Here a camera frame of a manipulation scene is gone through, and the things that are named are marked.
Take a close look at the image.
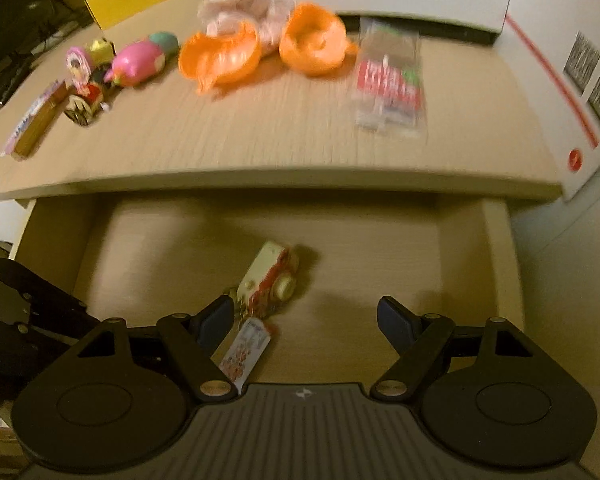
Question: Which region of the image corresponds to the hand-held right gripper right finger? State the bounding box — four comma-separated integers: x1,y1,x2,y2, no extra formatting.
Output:
370,296,528,403

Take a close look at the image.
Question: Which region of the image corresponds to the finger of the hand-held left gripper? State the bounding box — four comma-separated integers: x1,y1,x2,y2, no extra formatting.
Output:
0,258,101,343

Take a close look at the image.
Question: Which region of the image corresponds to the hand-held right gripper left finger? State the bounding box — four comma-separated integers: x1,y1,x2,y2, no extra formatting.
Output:
77,294,237,403

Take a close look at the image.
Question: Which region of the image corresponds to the wooden drawer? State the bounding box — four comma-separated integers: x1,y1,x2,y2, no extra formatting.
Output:
12,195,523,392

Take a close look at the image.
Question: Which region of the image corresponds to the white red toy train keychain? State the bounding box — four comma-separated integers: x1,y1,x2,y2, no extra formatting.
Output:
219,241,301,395

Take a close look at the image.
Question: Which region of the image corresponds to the long brown snack packet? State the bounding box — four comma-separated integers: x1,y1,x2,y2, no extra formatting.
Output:
0,82,56,157

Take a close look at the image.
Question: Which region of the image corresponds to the brown snack bar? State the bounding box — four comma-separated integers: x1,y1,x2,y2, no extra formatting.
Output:
12,85,72,161

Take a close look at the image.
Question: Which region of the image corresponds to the red and black figure toy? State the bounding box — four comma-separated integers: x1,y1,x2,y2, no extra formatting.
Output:
63,82,106,127

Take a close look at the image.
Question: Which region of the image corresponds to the dark flat object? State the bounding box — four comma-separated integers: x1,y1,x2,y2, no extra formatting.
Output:
0,0,88,123

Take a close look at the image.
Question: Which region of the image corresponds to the clear packet with red label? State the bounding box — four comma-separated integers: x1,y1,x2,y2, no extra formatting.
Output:
352,17,427,138

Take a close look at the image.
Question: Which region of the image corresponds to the pink round figure toy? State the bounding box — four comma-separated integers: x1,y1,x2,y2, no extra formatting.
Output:
65,46,94,86

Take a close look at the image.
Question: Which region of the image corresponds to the orange capsule half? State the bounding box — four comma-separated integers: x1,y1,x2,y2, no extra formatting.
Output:
278,2,360,78
177,22,261,93

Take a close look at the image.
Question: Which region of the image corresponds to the pink and teal plush toy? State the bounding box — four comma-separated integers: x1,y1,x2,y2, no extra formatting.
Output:
104,31,181,89

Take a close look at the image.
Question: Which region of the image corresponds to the small yellow toy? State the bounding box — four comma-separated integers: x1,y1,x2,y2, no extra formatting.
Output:
87,39,117,67

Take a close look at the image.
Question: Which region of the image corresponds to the white box with red stripe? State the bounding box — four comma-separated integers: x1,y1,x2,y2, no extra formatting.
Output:
500,0,600,203

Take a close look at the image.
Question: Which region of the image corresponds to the pink fluffy toy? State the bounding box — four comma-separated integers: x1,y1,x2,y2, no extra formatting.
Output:
200,0,301,58

